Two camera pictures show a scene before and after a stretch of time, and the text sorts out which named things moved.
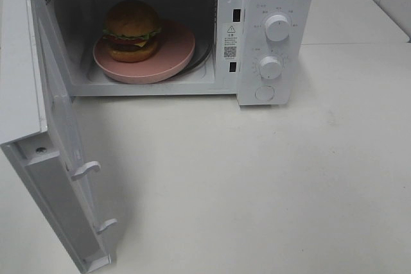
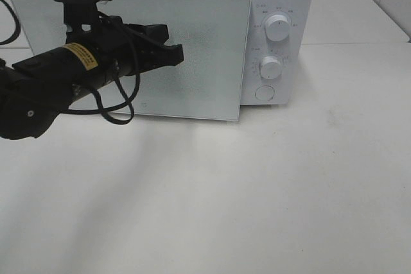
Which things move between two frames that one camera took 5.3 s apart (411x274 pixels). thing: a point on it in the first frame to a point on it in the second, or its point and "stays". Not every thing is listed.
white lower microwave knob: x=270 y=67 stays
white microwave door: x=38 y=135 to x=211 y=24
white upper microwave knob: x=277 y=27 stays
